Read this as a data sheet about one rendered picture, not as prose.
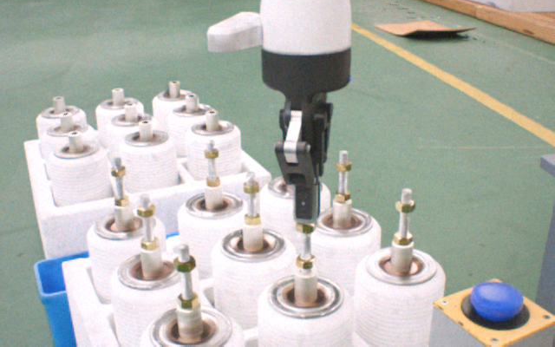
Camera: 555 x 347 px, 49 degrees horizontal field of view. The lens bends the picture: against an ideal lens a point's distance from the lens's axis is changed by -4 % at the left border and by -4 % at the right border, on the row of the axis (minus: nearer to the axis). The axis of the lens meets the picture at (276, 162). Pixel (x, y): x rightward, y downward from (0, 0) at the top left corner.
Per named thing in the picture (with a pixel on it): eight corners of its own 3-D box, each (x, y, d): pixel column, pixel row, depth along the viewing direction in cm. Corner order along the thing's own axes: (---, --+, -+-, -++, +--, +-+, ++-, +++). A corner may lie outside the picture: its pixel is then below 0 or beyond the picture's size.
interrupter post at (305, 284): (299, 290, 63) (299, 262, 62) (322, 296, 62) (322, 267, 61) (289, 302, 61) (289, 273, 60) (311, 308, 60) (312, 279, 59)
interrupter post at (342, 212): (344, 219, 78) (345, 194, 76) (355, 226, 76) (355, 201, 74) (328, 223, 77) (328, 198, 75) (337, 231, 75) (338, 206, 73)
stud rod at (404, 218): (395, 254, 66) (400, 189, 63) (403, 252, 66) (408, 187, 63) (400, 258, 65) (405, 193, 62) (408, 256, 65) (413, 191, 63)
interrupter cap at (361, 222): (351, 206, 81) (351, 201, 80) (385, 231, 74) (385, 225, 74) (299, 219, 78) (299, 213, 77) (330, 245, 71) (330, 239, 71)
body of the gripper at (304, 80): (342, 49, 47) (341, 164, 51) (357, 30, 55) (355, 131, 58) (247, 46, 49) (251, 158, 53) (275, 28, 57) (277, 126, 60)
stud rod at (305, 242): (309, 282, 60) (309, 212, 57) (299, 280, 60) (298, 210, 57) (312, 277, 61) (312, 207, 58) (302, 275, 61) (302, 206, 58)
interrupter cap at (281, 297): (288, 272, 66) (288, 266, 66) (355, 289, 63) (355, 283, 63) (253, 309, 60) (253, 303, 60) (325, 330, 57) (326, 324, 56)
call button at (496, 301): (494, 295, 50) (497, 274, 50) (530, 320, 47) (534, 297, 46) (458, 310, 49) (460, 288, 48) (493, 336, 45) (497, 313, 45)
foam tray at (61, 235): (205, 186, 148) (200, 114, 142) (273, 264, 115) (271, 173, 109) (37, 219, 134) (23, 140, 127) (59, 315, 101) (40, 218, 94)
